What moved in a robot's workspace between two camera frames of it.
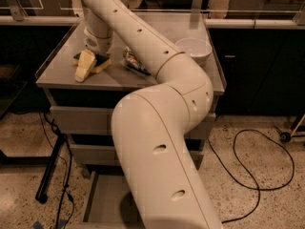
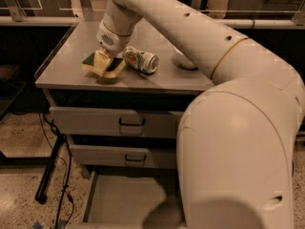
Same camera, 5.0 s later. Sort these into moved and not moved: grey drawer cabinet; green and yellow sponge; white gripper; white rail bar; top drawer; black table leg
Moved: green and yellow sponge; white gripper
Not moved: grey drawer cabinet; white rail bar; black table leg; top drawer
